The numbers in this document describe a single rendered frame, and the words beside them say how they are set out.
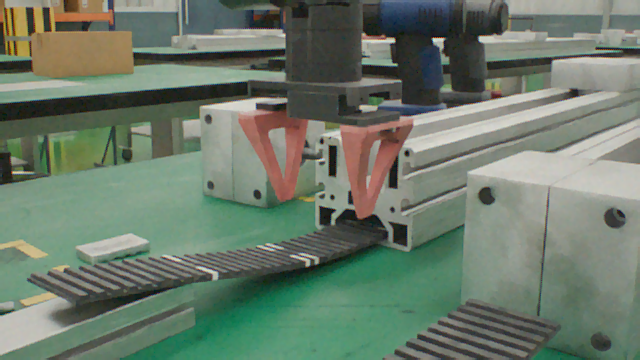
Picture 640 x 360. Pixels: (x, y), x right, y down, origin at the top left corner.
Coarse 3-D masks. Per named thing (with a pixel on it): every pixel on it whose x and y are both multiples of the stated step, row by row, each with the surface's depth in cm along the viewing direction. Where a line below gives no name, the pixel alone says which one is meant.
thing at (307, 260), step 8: (256, 248) 51; (264, 248) 50; (272, 248) 51; (280, 248) 51; (288, 256) 49; (296, 256) 49; (304, 256) 49; (312, 256) 49; (304, 264) 48; (312, 264) 48
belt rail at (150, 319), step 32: (192, 288) 40; (0, 320) 34; (32, 320) 34; (64, 320) 34; (96, 320) 35; (128, 320) 37; (160, 320) 39; (192, 320) 40; (0, 352) 31; (32, 352) 32; (64, 352) 34; (96, 352) 35; (128, 352) 37
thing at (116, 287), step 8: (64, 272) 38; (72, 272) 37; (80, 272) 37; (88, 272) 38; (96, 272) 38; (104, 272) 38; (88, 280) 36; (96, 280) 36; (104, 280) 37; (112, 280) 37; (120, 280) 37; (104, 288) 35; (112, 288) 35; (120, 288) 35; (128, 288) 36; (136, 288) 36; (112, 296) 35; (120, 296) 35
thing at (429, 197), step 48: (528, 96) 88; (576, 96) 101; (624, 96) 96; (336, 144) 57; (432, 144) 54; (480, 144) 61; (528, 144) 70; (576, 144) 83; (336, 192) 58; (384, 192) 54; (432, 192) 55; (384, 240) 55
